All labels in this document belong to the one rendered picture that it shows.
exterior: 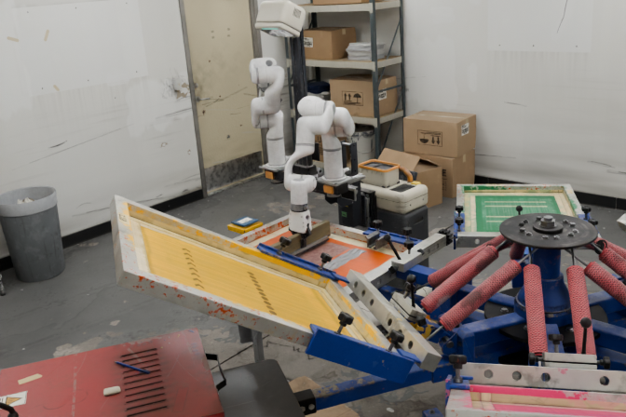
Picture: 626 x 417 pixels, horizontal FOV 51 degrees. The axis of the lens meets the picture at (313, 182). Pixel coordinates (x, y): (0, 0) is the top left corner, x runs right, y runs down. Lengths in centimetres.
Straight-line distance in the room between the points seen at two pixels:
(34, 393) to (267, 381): 66
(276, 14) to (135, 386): 194
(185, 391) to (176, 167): 497
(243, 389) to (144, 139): 458
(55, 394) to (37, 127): 413
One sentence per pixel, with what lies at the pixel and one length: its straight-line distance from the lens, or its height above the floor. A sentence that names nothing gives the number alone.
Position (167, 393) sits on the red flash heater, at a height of 110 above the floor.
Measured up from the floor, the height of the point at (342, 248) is 95.
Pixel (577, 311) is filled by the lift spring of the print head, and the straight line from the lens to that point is 204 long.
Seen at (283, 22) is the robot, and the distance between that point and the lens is 322.
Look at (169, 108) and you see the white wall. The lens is 659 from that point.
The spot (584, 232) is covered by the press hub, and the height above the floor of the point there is 131.
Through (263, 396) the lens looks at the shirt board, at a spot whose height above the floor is 95.
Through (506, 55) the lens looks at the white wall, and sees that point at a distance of 645.
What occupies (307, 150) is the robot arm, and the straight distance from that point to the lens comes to 291.
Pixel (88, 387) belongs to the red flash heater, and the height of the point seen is 110.
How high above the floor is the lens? 213
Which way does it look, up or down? 17 degrees down
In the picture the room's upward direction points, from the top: 4 degrees counter-clockwise
